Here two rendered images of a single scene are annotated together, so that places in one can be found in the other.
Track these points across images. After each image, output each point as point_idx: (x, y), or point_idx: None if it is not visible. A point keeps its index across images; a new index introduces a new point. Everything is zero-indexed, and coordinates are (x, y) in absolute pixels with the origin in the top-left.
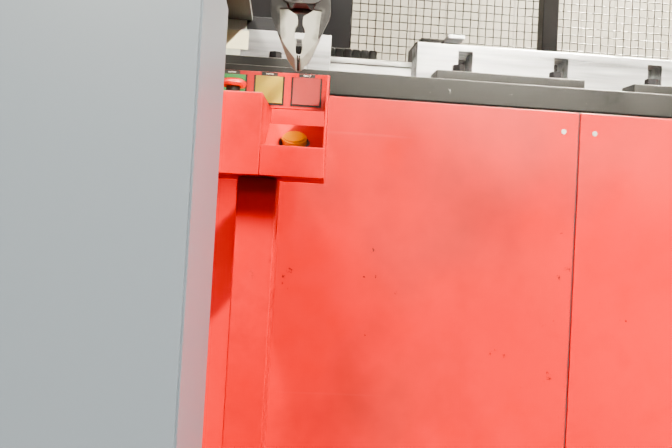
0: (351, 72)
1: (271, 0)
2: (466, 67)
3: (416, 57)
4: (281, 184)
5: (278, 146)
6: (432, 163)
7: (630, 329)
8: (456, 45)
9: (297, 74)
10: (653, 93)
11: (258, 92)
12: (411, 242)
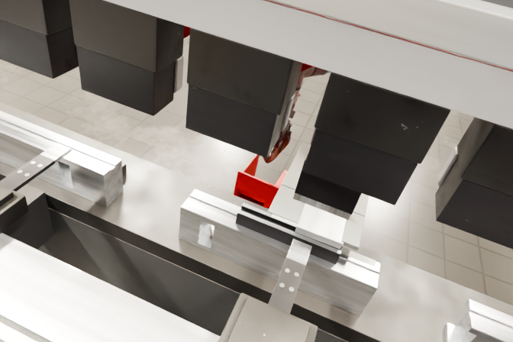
0: (202, 182)
1: (290, 137)
2: (62, 165)
3: (120, 171)
4: None
5: (272, 184)
6: None
7: None
8: (90, 147)
9: (256, 178)
10: (13, 108)
11: (286, 170)
12: None
